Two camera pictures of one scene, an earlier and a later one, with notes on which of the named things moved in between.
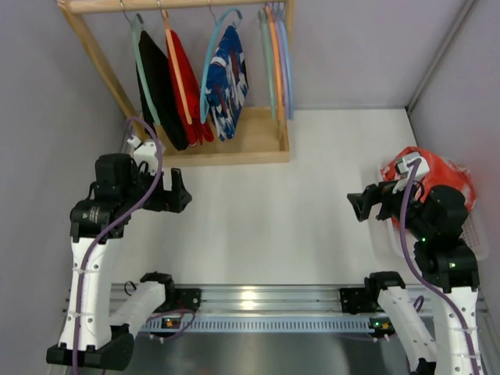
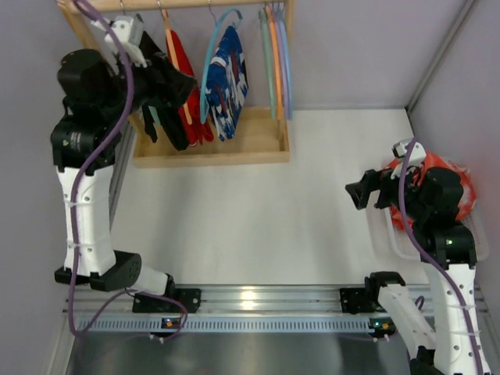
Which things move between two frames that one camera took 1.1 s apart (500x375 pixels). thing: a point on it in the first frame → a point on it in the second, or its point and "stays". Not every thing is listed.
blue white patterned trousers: [227, 85] stays
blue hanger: [204, 108] stays
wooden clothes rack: [266, 136] stays
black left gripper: [168, 199] → [157, 82]
